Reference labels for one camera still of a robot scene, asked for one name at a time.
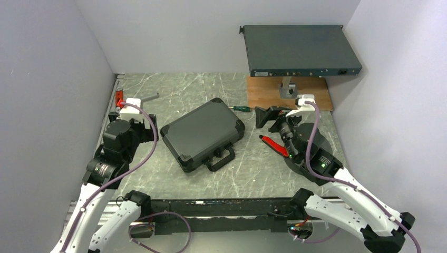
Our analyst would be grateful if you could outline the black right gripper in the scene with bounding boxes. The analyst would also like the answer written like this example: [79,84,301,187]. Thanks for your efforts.
[255,105,306,161]

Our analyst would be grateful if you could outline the black foam-lined carrying case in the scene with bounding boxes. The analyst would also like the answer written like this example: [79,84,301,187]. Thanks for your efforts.
[160,98,245,173]

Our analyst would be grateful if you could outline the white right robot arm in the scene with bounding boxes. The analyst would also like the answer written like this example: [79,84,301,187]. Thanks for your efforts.
[255,106,422,252]

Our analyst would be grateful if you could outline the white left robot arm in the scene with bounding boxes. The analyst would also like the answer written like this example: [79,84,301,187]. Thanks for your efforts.
[52,109,158,252]

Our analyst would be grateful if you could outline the small grey metal bar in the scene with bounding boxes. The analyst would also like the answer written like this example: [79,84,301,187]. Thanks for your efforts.
[141,92,159,102]

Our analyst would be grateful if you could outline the plywood base board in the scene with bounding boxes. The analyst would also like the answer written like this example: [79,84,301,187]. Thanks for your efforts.
[247,76,334,111]

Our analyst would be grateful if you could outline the green-handled screwdriver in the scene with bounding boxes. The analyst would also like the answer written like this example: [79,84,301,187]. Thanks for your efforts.
[231,106,251,112]

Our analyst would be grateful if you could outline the metal device stand bracket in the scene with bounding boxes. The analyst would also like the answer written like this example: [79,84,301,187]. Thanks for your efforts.
[278,76,298,99]

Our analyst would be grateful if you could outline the red-handled adjustable wrench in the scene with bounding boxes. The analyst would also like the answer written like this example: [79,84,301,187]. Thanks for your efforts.
[115,89,124,103]

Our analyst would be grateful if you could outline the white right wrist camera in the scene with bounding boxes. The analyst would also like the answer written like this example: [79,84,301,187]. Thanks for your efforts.
[286,94,316,118]

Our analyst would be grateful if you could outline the grey rack-mount network device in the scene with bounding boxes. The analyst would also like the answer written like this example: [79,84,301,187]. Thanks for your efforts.
[239,25,362,77]

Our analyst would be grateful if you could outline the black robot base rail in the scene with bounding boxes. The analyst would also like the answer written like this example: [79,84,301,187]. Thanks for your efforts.
[131,197,314,239]

